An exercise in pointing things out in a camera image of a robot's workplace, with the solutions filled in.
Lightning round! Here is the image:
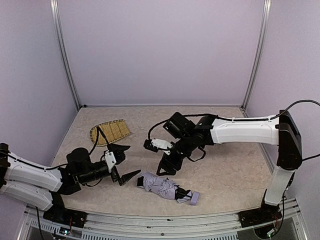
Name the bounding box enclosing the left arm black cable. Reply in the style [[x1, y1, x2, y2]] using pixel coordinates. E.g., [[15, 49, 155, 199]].
[[0, 126, 112, 171]]

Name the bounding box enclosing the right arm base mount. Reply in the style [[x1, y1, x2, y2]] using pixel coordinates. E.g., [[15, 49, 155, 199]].
[[238, 204, 282, 228]]

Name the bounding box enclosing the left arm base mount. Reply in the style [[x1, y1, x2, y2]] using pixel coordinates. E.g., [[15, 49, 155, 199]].
[[43, 206, 88, 228]]

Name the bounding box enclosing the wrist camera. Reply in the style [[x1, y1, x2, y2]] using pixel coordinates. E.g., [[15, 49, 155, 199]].
[[143, 138, 173, 155], [101, 150, 117, 173]]

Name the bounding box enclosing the aluminium front rail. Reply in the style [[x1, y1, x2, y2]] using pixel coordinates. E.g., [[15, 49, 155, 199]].
[[16, 198, 309, 240]]

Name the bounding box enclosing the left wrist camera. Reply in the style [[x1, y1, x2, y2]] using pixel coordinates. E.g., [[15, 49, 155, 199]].
[[101, 150, 117, 173]]

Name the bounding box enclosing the right aluminium corner post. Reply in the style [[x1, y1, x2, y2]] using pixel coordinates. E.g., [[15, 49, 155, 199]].
[[241, 0, 272, 112]]

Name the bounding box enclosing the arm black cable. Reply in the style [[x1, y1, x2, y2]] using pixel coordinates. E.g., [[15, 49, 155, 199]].
[[147, 99, 320, 143], [0, 126, 112, 171]]

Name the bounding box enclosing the aluminium corner post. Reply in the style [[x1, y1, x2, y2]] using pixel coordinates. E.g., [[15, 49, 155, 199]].
[[241, 0, 272, 112], [50, 0, 82, 111]]

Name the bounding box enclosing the left aluminium corner post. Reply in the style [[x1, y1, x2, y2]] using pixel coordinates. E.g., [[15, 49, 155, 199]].
[[50, 0, 82, 111]]

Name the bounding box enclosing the lilac folding umbrella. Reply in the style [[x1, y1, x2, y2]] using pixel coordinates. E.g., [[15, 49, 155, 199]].
[[136, 172, 200, 206]]

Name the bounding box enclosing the woven bamboo tray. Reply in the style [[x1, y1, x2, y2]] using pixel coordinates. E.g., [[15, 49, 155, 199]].
[[89, 119, 131, 144]]

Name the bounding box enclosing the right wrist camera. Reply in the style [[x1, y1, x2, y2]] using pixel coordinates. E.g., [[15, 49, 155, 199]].
[[143, 138, 173, 155]]

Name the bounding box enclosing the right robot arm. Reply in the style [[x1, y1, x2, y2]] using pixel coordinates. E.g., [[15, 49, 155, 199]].
[[150, 110, 303, 206]]

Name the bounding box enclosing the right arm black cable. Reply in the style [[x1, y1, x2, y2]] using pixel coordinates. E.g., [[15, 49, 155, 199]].
[[147, 99, 320, 143]]

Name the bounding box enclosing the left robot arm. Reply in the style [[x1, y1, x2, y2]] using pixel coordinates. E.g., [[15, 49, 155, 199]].
[[0, 143, 140, 211]]

